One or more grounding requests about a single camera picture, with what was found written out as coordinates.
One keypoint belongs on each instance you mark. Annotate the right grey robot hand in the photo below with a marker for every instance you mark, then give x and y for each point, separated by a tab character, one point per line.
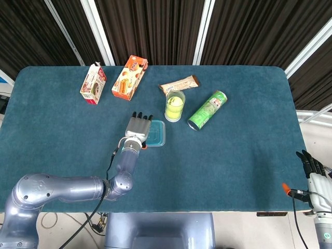
320	189

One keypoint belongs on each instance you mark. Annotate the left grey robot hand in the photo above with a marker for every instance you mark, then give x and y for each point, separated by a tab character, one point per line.
137	127

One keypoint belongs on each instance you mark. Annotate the blue plastic lid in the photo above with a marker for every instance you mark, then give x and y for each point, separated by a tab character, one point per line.
157	132

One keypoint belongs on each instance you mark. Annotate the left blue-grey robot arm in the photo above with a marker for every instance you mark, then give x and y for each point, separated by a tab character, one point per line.
64	189

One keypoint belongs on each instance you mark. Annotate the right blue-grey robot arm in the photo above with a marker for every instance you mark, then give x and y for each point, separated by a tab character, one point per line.
324	230

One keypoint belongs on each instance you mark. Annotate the clear plastic container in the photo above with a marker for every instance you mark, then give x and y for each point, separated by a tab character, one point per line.
157	146

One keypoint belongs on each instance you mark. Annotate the yellow tennis ball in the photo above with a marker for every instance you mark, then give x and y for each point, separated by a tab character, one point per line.
176	103
171	114

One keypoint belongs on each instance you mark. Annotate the clear tennis ball tube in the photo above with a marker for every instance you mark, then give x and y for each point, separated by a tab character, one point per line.
179	116

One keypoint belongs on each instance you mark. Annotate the orange biscuit box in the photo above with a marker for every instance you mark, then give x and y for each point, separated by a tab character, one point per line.
129	77

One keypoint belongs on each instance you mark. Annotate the black table control panel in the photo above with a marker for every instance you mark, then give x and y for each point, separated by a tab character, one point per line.
272	214

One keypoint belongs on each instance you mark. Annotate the white brown snack wrapper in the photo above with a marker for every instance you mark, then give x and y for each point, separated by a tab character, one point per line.
179	84

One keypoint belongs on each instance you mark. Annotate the red white snack box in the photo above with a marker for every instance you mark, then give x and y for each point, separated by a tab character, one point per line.
93	84

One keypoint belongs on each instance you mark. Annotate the green chips can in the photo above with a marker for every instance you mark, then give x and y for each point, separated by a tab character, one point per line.
207	111

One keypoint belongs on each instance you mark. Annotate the teal table cloth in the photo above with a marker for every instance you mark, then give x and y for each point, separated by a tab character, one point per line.
207	168

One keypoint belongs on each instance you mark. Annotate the dark brown curtain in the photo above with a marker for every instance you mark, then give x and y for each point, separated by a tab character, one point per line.
150	28
26	33
259	31
77	28
316	85

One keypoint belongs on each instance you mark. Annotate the blue-grey robot torso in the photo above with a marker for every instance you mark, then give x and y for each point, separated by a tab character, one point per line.
160	230

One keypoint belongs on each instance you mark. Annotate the black device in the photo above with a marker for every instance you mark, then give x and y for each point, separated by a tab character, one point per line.
3	103

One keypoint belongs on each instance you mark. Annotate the white blue panel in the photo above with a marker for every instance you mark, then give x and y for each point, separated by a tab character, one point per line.
3	77

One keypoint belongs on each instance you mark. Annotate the white metal frame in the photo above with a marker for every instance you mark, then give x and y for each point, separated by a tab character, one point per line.
311	113

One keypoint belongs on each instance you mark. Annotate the white frame pole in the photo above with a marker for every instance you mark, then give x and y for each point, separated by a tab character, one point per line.
308	48
203	31
63	28
97	28

